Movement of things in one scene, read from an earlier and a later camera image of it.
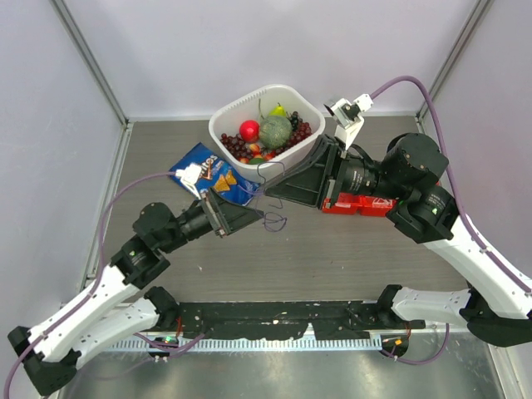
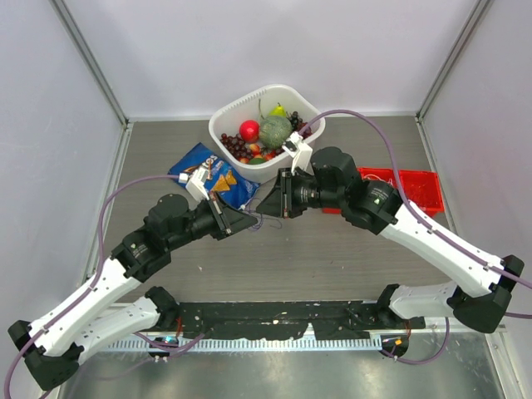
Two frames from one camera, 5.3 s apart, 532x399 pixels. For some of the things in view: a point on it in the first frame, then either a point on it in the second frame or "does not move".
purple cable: [260, 192] -> [264, 217]
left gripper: [231, 216] does not move
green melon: [276, 132] does not move
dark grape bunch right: [301, 130] does not move
